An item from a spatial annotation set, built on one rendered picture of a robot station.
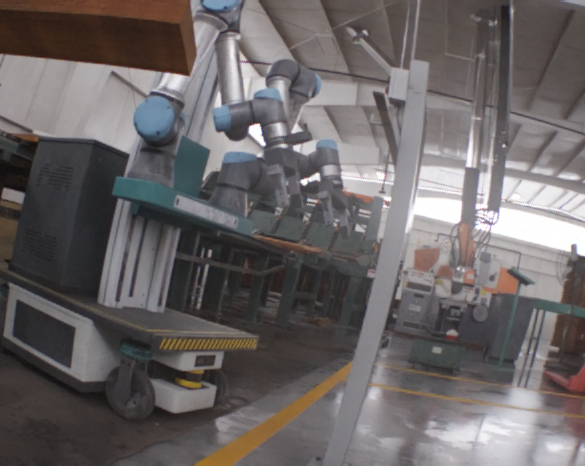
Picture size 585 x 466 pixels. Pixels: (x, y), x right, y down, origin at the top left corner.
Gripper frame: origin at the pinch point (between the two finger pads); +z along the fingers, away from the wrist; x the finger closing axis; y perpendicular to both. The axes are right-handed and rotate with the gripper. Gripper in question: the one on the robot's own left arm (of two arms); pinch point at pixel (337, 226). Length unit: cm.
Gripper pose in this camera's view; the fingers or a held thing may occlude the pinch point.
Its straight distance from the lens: 193.2
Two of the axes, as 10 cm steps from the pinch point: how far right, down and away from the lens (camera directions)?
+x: 4.6, 2.8, 8.4
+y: 8.8, -2.3, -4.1
